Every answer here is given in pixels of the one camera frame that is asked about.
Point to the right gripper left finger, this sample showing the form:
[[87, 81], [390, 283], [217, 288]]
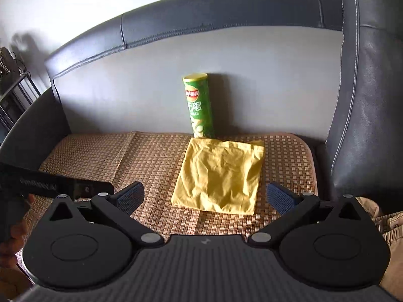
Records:
[[116, 210]]

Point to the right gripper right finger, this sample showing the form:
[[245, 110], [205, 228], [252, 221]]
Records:
[[293, 210]]

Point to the yellow garment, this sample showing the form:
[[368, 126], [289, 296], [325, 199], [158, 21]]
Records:
[[220, 176]]

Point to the person's left hand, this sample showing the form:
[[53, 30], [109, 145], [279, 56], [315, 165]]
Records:
[[14, 244]]

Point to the woven brown seat mat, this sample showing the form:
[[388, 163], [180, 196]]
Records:
[[156, 159]]

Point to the dark leather cushion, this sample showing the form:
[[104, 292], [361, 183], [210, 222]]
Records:
[[364, 143]]

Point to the black metal shelf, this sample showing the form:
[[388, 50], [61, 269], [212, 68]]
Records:
[[18, 91]]

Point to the beige trousers leg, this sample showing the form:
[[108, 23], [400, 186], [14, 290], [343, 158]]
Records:
[[390, 226]]

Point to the green chips can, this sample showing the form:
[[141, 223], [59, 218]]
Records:
[[199, 106]]

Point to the black leather sofa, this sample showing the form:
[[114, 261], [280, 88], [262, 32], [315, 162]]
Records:
[[273, 67]]

